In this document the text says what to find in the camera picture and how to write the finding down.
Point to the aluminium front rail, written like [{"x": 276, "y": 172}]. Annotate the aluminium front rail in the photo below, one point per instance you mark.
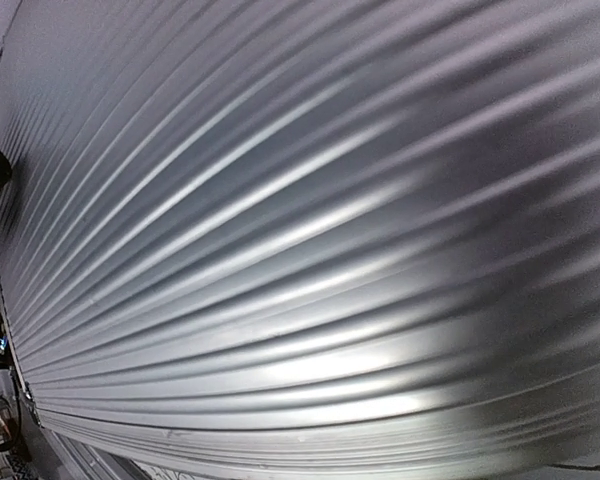
[{"x": 29, "y": 451}]

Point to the aluminium poker case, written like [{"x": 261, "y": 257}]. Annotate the aluminium poker case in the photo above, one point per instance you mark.
[{"x": 307, "y": 239}]

